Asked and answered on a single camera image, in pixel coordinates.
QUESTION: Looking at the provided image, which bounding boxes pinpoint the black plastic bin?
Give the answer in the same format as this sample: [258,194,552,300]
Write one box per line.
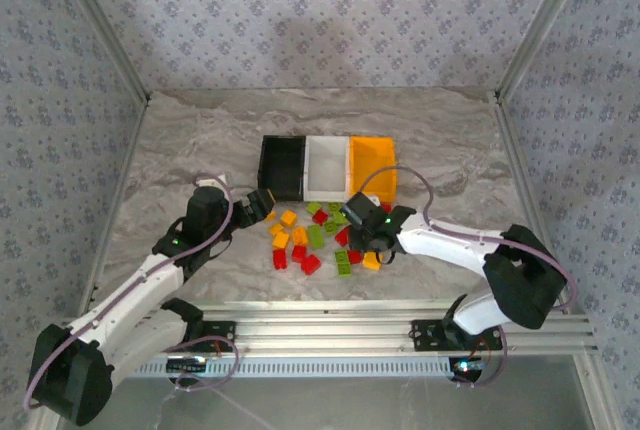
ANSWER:
[256,134,307,203]

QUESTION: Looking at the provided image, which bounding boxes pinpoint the orange plastic bin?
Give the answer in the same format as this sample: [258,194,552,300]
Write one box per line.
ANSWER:
[348,135,400,203]

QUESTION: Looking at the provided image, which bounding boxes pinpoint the white plastic bin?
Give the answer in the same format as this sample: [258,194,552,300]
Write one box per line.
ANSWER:
[302,134,352,203]

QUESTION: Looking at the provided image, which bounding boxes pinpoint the small circuit board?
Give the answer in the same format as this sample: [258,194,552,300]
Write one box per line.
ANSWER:
[167,357,209,374]
[451,358,484,382]

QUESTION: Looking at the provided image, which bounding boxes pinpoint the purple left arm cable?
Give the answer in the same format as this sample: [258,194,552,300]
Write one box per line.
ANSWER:
[22,175,242,412]

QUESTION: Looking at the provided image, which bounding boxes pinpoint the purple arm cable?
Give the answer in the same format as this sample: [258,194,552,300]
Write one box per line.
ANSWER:
[22,175,242,412]
[355,165,580,391]

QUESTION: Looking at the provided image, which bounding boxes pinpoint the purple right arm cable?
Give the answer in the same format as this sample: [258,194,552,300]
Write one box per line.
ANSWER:
[355,165,580,391]

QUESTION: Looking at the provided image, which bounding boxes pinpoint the aluminium table side rail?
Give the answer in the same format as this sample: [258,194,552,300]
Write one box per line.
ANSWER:
[492,90,574,316]
[77,94,152,319]

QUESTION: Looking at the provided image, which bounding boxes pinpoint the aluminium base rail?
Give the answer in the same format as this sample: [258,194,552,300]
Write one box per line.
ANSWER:
[58,298,600,357]

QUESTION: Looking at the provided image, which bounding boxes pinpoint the slotted grey cable duct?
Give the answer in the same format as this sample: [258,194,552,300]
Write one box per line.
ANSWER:
[117,353,484,380]

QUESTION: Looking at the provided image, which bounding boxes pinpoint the thin pale cable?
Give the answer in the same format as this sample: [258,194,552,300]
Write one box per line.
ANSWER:
[162,374,279,430]

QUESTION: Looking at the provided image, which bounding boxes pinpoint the aluminium frame post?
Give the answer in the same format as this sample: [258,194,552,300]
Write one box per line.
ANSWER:
[49,0,152,104]
[497,0,597,97]

